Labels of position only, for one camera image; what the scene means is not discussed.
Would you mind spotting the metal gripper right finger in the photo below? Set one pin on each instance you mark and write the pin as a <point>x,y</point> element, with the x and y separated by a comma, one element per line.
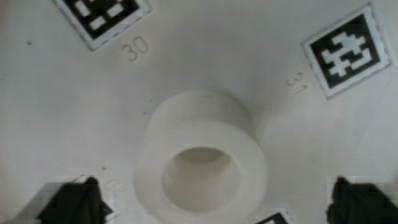
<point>361,205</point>

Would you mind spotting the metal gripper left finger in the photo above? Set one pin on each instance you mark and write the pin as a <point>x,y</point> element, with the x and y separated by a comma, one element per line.
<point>66,204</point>

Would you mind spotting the white round table top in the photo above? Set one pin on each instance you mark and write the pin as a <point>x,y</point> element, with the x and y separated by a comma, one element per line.
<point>213,102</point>

